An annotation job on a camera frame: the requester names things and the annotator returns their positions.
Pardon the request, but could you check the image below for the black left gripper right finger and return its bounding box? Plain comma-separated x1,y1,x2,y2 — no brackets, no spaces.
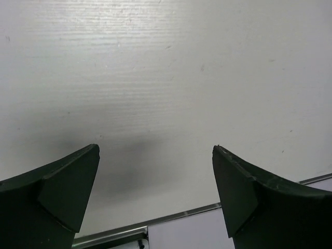
212,146,331,249

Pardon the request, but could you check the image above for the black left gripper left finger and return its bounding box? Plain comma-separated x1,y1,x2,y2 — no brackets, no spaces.
1,144,100,248

